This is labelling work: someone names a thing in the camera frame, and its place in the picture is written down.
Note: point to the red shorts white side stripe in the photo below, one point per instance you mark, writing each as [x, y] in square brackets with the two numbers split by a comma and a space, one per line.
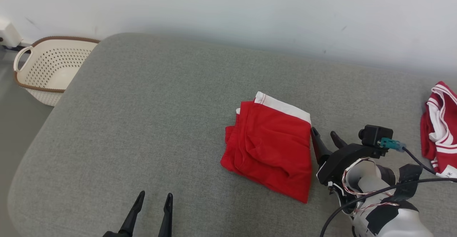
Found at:
[275, 147]

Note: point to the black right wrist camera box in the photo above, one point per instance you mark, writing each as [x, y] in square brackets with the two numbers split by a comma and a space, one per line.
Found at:
[375, 135]

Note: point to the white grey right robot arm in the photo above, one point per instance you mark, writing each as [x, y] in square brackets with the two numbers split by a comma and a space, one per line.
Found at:
[389, 219]

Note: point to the white wall box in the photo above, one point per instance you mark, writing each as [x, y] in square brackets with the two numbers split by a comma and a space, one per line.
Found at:
[9, 33]

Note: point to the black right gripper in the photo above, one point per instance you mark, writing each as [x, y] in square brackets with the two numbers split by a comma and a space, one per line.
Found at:
[339, 165]

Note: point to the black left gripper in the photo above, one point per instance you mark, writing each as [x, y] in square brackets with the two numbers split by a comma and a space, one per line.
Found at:
[114, 234]

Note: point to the red basketball jersey white trim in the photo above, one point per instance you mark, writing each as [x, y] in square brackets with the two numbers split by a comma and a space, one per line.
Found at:
[441, 133]

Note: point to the cream perforated laundry basket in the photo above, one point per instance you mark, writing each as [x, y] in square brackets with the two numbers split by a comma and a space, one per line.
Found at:
[53, 65]

